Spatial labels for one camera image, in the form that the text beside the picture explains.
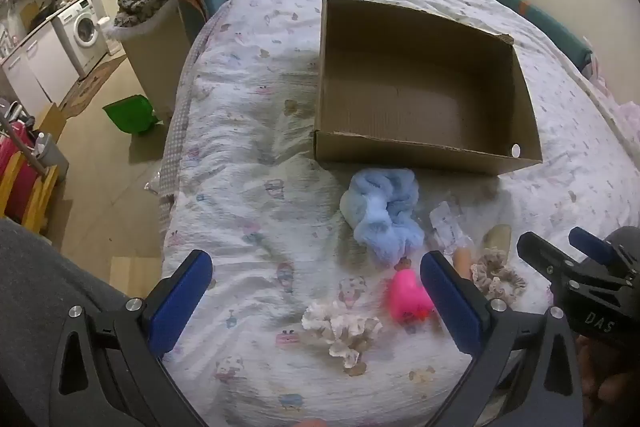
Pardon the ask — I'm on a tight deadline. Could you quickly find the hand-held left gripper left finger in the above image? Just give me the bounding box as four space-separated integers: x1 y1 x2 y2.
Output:
50 249 214 427

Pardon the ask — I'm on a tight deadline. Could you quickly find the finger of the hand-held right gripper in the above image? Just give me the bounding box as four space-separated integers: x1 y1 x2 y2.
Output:
517 232 586 293
570 227 618 265

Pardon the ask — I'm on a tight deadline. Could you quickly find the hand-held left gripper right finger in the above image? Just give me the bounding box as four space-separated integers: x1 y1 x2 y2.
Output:
420 250 583 427

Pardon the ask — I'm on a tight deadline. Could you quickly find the pink soft toy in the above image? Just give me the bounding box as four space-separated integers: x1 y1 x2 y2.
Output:
385 269 435 325

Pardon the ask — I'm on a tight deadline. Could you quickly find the beige sponge pad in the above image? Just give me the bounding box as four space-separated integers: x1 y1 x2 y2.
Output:
482 224 512 253

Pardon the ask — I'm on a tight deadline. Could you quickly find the beige floral scrunchie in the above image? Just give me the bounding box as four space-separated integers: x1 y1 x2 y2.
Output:
470 249 528 298

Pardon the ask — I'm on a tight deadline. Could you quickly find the clear plastic packet white label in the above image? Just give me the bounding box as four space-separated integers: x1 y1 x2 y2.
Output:
430 201 473 253

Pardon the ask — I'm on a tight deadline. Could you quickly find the white floral scrunchie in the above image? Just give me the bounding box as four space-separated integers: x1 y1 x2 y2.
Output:
301 299 383 369

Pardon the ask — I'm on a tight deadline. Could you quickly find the blue fluffy scrunchie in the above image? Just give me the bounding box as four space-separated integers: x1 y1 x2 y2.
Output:
340 168 426 267

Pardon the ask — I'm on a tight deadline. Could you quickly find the brown cardboard box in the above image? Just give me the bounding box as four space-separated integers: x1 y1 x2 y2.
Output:
313 0 543 178

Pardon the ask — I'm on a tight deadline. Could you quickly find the person's right hand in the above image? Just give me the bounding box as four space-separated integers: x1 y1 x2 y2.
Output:
575 334 640 427

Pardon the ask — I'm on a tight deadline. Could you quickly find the white printed bed sheet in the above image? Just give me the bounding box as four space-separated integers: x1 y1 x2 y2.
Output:
160 0 640 427

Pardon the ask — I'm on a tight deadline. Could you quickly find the yellow wooden rack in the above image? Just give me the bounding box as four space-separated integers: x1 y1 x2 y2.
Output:
0 152 61 233

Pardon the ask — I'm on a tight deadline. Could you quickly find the green plastic dustpan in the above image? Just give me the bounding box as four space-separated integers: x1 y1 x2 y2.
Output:
102 94 163 136

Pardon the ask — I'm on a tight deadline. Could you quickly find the grey bin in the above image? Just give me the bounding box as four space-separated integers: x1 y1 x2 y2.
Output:
35 132 68 168

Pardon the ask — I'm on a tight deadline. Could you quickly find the pink suitcase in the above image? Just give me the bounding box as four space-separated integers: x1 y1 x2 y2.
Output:
0 119 41 220

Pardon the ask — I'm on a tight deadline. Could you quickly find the small cardboard box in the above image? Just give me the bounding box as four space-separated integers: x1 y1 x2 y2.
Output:
35 102 66 142

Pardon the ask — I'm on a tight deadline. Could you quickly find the teal headboard cushion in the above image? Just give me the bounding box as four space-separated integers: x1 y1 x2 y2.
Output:
477 0 593 72

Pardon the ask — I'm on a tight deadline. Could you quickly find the patterned floor rug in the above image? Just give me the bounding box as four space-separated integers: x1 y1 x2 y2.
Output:
60 54 128 118

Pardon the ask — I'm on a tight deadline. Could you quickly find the beige laundry basket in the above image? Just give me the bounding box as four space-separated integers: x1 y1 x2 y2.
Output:
107 2 188 120

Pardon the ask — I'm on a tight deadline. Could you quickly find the white cabinet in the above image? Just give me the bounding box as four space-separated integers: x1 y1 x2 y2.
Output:
0 24 68 108

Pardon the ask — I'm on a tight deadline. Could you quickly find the white washing machine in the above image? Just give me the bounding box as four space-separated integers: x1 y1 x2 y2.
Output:
52 0 108 80

